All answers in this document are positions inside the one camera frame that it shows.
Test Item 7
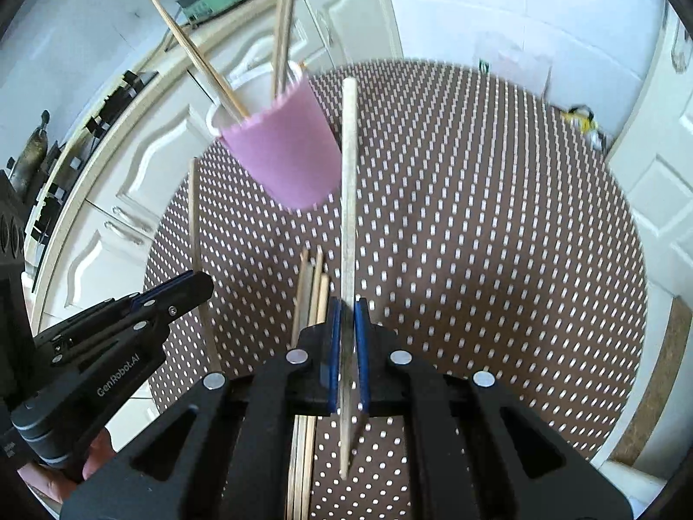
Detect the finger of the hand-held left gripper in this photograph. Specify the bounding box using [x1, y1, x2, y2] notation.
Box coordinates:
[51, 270, 214, 369]
[32, 272, 194, 348]

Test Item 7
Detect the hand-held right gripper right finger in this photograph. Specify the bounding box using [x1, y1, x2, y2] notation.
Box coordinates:
[353, 298, 634, 520]

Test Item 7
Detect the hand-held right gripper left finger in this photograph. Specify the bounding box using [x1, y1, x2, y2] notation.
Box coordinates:
[59, 298, 343, 520]

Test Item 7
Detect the bunch of wooden chopsticks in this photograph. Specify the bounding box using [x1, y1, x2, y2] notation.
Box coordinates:
[286, 245, 332, 520]

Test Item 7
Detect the single wooden chopstick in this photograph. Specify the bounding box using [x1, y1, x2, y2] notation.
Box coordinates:
[187, 157, 222, 374]
[149, 0, 250, 123]
[269, 0, 300, 99]
[338, 77, 359, 480]

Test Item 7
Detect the pink cup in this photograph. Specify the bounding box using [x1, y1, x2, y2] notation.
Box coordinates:
[206, 59, 343, 212]

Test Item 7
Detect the person's left hand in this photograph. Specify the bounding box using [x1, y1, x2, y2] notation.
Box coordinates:
[19, 427, 116, 506]

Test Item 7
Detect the metal wok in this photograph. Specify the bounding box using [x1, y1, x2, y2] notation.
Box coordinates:
[5, 110, 58, 196]

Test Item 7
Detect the brown polka dot tablecloth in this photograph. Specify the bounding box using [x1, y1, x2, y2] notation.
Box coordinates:
[142, 57, 649, 520]

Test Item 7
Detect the black glass gas stove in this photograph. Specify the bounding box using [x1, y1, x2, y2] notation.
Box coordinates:
[22, 69, 159, 293]

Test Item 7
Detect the beige kitchen countertop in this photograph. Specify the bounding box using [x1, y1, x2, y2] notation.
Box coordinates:
[22, 0, 382, 326]

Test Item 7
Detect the cream cabinet drawer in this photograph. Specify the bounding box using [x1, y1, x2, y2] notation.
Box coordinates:
[187, 16, 312, 98]

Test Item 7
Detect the dark tote bag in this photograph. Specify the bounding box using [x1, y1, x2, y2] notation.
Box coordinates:
[560, 105, 610, 148]

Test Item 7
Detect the white cardboard box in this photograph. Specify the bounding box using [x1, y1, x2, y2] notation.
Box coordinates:
[473, 32, 553, 101]

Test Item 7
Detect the narrow cream cabinet door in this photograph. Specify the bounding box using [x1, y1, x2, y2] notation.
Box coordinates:
[303, 0, 404, 74]

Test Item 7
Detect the white panel door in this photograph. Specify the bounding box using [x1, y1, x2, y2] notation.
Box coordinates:
[603, 3, 693, 472]

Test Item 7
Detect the black power cable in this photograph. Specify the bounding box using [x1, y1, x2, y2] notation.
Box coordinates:
[157, 22, 196, 54]

